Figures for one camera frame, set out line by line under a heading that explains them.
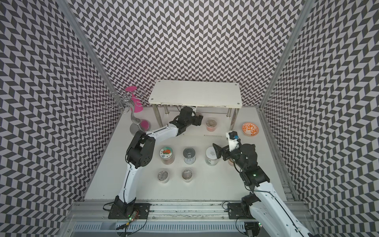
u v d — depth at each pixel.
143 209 0.73
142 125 1.06
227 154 0.67
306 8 0.67
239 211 0.73
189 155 0.85
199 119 0.91
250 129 1.02
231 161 0.86
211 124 0.94
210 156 0.84
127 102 0.82
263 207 0.60
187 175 0.80
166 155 0.84
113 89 1.09
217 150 0.70
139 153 0.58
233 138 0.63
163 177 0.79
